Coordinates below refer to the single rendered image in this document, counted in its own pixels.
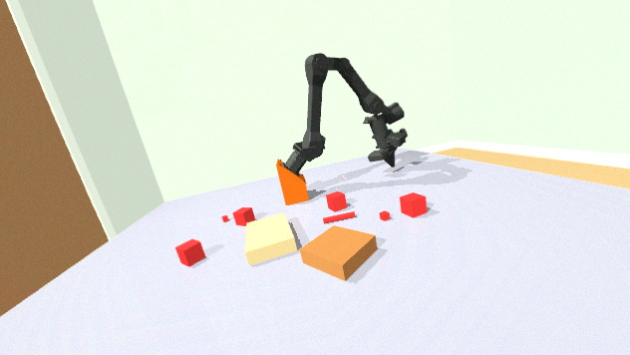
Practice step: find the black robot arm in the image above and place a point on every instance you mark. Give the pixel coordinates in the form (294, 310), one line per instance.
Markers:
(313, 144)

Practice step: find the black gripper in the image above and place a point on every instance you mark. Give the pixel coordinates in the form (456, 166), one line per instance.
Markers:
(386, 152)

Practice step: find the red flat bar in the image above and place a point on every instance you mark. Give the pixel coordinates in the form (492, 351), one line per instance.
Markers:
(339, 217)

